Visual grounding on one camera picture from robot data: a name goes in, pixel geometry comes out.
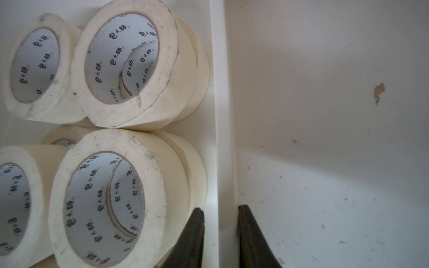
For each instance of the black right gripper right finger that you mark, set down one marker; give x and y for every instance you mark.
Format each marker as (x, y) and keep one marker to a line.
(254, 249)

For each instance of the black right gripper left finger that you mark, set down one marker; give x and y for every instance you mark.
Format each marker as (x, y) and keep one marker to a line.
(188, 251)

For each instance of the cream masking tape roll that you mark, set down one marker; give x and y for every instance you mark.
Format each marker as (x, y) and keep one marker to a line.
(37, 79)
(120, 199)
(193, 167)
(134, 66)
(203, 73)
(27, 175)

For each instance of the white plastic storage box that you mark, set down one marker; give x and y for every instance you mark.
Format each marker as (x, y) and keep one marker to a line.
(202, 128)

